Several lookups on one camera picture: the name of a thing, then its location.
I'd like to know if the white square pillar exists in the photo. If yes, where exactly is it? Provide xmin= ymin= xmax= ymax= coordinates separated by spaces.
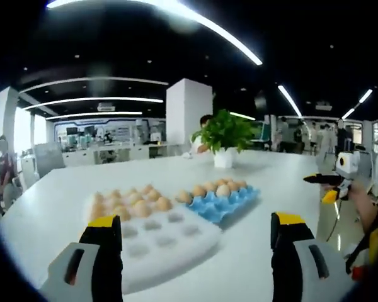
xmin=165 ymin=77 xmax=214 ymax=147
xmin=0 ymin=86 xmax=20 ymax=152

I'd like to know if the blue trimmed display wall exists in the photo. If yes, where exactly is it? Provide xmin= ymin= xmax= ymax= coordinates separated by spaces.
xmin=53 ymin=118 xmax=166 ymax=148

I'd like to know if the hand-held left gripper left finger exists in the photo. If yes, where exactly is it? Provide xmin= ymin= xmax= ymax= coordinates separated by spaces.
xmin=39 ymin=214 xmax=123 ymax=302

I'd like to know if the cluster of brown eggs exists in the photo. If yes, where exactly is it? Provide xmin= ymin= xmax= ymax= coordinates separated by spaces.
xmin=89 ymin=184 xmax=174 ymax=221
xmin=175 ymin=178 xmax=248 ymax=204

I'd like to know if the grey mesh office chair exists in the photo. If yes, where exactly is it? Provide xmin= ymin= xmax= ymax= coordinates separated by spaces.
xmin=33 ymin=143 xmax=66 ymax=179

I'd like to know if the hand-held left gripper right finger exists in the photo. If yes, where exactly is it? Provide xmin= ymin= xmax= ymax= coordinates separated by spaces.
xmin=270 ymin=211 xmax=357 ymax=302

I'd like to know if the long thin ceiling light strip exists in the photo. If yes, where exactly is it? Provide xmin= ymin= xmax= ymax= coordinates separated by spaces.
xmin=22 ymin=96 xmax=164 ymax=111
xmin=45 ymin=110 xmax=143 ymax=121

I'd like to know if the black shoulder strap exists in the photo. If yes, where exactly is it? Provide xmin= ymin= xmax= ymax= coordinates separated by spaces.
xmin=345 ymin=213 xmax=378 ymax=274

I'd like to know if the white foam holder tray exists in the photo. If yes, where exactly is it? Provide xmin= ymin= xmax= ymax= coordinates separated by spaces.
xmin=81 ymin=185 xmax=224 ymax=295

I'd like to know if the white table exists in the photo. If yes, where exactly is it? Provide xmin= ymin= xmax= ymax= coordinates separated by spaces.
xmin=0 ymin=149 xmax=324 ymax=296

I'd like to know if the blue egg tray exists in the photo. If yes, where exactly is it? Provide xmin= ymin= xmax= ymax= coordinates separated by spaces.
xmin=185 ymin=184 xmax=261 ymax=225

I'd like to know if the wide curved ceiling light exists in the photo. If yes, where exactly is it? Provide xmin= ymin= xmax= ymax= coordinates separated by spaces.
xmin=45 ymin=0 xmax=264 ymax=66

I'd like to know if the green plant in white pot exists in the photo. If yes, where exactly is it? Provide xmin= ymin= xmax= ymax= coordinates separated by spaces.
xmin=191 ymin=109 xmax=256 ymax=169

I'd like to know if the straight ceiling light strip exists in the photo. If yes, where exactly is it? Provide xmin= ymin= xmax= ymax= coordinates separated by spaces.
xmin=277 ymin=84 xmax=303 ymax=118

